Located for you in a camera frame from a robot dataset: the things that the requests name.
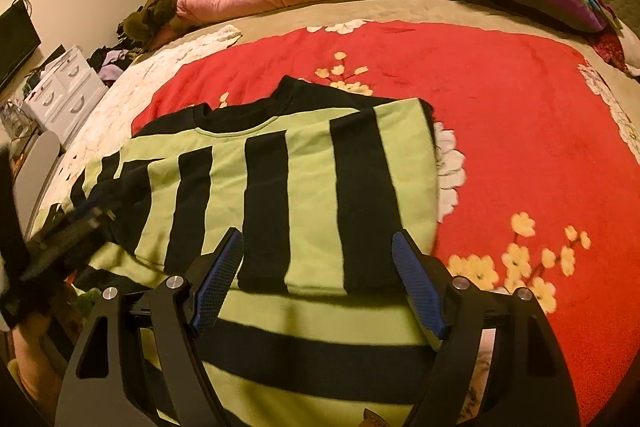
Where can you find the brown coat with fur pom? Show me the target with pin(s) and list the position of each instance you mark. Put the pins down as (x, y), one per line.
(160, 9)

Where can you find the red floral blanket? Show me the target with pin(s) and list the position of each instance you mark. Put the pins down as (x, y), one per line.
(500, 107)

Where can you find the pile of clothes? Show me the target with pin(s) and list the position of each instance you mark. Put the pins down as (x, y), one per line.
(117, 62)

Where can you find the beige bedsheet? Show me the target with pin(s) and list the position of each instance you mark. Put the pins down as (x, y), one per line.
(400, 7)

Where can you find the white drawer unit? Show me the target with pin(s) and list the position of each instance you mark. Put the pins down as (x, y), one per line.
(62, 92)

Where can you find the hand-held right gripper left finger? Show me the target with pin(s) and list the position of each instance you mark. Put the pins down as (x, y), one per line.
(220, 277)

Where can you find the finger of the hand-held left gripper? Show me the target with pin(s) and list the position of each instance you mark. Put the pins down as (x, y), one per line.
(75, 232)

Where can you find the black television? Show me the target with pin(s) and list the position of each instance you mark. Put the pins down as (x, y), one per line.
(15, 42)

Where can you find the green black striped sweater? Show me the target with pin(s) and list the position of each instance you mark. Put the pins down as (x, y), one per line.
(310, 187)

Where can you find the dark red patterned cloth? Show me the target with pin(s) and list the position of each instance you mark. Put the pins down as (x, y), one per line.
(610, 47)

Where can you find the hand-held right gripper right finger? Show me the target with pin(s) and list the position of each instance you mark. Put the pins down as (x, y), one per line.
(417, 287)

